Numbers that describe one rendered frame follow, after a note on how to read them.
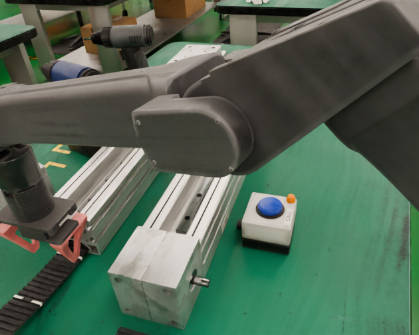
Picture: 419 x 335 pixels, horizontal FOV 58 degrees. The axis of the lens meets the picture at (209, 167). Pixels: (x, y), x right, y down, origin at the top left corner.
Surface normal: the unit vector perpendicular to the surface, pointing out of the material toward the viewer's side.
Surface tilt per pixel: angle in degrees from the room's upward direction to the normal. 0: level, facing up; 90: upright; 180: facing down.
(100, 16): 90
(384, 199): 0
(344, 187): 0
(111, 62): 90
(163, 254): 0
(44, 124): 93
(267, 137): 90
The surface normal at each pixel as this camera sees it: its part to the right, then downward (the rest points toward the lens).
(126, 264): -0.07, -0.81
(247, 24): -0.40, 0.56
